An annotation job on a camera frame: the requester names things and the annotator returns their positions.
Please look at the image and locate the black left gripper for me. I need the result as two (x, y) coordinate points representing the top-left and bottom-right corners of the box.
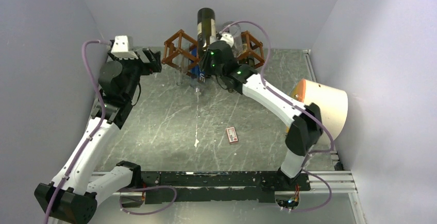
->
(109, 48), (162, 101)

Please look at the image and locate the blue square glass bottle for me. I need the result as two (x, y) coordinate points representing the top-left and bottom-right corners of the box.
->
(190, 65), (206, 95)

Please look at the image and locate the dark green wine bottle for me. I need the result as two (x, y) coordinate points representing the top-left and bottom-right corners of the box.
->
(197, 7), (216, 59)

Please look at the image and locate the green bottle silver neck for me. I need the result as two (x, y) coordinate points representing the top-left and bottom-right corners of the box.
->
(243, 55), (263, 69)

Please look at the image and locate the clear bottle white cap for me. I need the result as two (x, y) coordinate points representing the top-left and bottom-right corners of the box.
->
(220, 21), (243, 57)

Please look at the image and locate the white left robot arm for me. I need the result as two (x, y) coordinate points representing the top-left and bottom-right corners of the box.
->
(34, 48), (162, 223)

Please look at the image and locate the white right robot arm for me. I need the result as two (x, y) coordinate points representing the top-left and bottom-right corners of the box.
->
(199, 41), (323, 190)

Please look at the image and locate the brown wooden wine rack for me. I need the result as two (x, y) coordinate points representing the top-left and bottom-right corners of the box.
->
(161, 29), (265, 77)

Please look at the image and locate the red white small box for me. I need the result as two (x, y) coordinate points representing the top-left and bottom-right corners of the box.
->
(226, 126), (239, 144)

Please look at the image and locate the white cone lampshade orange inside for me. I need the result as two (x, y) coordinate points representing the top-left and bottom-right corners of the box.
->
(290, 79), (348, 140)

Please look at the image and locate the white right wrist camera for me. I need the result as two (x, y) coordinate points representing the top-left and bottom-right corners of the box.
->
(216, 32), (234, 47)

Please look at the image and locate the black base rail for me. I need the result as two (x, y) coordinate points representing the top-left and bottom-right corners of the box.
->
(108, 170), (311, 205)

